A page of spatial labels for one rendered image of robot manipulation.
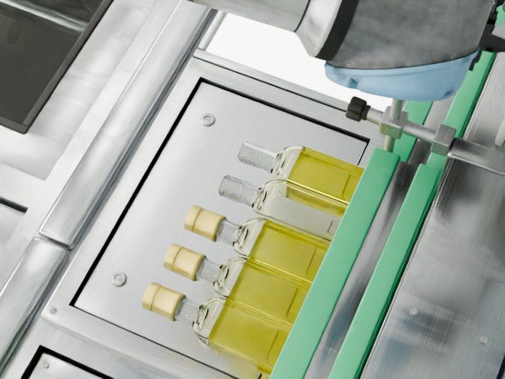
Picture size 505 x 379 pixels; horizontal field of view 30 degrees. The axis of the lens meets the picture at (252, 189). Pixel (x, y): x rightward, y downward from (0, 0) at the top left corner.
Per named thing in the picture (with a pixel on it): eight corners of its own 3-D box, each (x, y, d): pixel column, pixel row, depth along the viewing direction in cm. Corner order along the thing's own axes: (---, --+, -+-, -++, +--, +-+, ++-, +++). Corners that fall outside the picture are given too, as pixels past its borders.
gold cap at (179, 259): (207, 262, 119) (176, 249, 120) (205, 250, 116) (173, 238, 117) (195, 286, 118) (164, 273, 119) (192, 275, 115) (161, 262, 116)
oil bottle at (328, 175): (433, 214, 123) (283, 157, 127) (440, 194, 118) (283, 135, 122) (419, 250, 120) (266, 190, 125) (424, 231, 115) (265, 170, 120)
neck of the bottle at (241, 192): (261, 193, 123) (228, 180, 124) (261, 183, 120) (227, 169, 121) (252, 212, 122) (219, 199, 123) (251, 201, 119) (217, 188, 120)
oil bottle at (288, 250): (403, 289, 118) (247, 226, 122) (408, 272, 113) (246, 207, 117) (387, 328, 115) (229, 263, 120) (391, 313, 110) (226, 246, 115)
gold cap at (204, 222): (227, 223, 122) (196, 211, 122) (225, 211, 118) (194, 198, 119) (215, 247, 120) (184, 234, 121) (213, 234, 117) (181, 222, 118)
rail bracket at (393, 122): (442, 177, 117) (348, 143, 120) (464, 104, 102) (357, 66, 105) (433, 198, 116) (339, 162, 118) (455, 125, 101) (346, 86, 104)
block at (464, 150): (500, 190, 114) (444, 170, 115) (516, 151, 105) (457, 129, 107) (491, 214, 112) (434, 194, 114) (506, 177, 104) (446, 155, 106)
